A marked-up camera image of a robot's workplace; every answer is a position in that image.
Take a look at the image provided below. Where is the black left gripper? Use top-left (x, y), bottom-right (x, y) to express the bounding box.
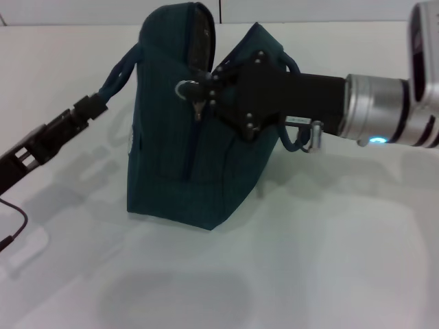
top-left (0, 92), bottom-right (110, 198)

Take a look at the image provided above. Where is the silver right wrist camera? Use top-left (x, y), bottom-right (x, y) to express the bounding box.
top-left (407, 0), bottom-right (439, 111)

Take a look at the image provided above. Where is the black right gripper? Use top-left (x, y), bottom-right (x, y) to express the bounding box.
top-left (178, 49), bottom-right (348, 143)

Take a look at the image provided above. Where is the dark teal fabric lunch bag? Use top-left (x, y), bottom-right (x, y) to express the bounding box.
top-left (97, 1), bottom-right (309, 232)

